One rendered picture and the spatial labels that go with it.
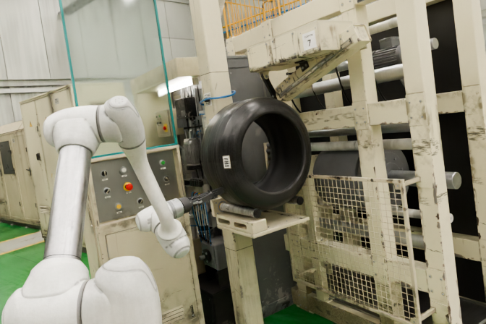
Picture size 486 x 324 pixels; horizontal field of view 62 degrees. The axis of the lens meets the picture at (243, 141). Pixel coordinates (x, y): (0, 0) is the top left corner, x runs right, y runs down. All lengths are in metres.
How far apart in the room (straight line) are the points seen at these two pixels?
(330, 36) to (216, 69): 0.68
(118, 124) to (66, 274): 0.51
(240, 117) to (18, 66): 9.59
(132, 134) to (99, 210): 1.03
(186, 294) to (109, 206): 0.72
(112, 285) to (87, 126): 0.56
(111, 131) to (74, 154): 0.14
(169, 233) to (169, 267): 0.88
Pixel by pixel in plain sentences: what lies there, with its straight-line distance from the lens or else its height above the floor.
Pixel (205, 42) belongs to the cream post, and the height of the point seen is 1.83.
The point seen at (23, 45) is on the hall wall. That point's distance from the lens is 11.42.
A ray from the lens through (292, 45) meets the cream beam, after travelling 2.15.
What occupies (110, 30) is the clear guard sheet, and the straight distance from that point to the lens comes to 2.51.
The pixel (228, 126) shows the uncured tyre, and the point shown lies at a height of 1.34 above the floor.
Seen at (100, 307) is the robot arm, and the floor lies 0.95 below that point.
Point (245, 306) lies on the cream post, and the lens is 2.56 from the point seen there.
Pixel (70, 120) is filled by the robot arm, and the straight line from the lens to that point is 1.47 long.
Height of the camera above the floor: 1.36
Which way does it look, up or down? 3 degrees down
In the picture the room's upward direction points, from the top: 8 degrees counter-clockwise
